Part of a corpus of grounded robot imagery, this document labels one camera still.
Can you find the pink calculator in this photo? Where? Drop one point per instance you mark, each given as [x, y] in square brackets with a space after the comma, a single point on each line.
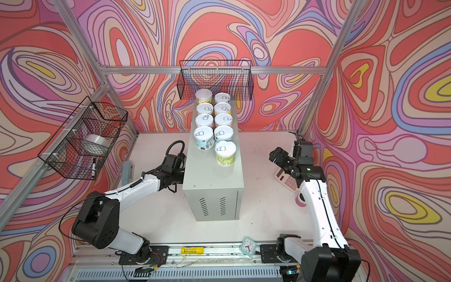
[286, 180]

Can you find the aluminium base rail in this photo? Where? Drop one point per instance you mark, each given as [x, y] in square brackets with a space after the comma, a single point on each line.
[178, 255]

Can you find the green label can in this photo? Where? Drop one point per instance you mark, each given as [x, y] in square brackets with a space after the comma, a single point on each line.
[225, 153]

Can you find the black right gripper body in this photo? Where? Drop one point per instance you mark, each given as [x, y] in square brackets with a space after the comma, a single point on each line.
[285, 161]

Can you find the grey metal cabinet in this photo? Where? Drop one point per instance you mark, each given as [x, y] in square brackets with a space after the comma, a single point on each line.
[213, 192]

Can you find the pink label can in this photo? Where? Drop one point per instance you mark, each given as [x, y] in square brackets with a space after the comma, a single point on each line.
[205, 108]
[223, 119]

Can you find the black marker pen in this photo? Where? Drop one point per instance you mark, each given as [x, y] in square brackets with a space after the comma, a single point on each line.
[93, 169]

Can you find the can one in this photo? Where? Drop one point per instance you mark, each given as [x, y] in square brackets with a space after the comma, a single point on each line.
[204, 120]

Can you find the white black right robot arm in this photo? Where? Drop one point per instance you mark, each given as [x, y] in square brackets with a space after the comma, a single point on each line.
[330, 258]

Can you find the silver tape roll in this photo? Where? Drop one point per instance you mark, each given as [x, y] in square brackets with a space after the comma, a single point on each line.
[98, 140]

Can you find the black wire basket left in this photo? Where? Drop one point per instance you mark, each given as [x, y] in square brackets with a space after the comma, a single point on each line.
[72, 156]

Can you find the orange fruit can plastic lid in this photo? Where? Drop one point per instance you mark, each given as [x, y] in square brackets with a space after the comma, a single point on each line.
[204, 96]

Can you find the white brown label can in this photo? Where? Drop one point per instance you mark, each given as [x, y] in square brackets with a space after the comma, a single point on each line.
[222, 98]

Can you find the black wire basket rear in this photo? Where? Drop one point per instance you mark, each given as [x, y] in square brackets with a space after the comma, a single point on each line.
[233, 77]

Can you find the black wire basket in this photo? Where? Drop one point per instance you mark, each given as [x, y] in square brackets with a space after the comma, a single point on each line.
[233, 77]
[72, 156]

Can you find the green circuit board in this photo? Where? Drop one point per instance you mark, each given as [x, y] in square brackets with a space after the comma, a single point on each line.
[145, 272]

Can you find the pink round container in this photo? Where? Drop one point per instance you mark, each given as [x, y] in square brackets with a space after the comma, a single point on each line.
[300, 201]

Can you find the blue can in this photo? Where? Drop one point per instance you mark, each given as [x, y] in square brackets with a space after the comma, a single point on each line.
[204, 137]
[223, 133]

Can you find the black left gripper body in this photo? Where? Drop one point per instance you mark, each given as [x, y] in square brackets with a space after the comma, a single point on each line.
[178, 177]

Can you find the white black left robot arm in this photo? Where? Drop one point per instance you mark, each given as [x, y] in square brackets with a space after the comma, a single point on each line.
[98, 219]

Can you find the teal alarm clock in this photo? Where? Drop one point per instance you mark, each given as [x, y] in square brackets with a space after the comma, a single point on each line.
[248, 247]

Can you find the white vented cable duct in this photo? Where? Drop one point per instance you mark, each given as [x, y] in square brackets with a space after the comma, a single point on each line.
[180, 274]

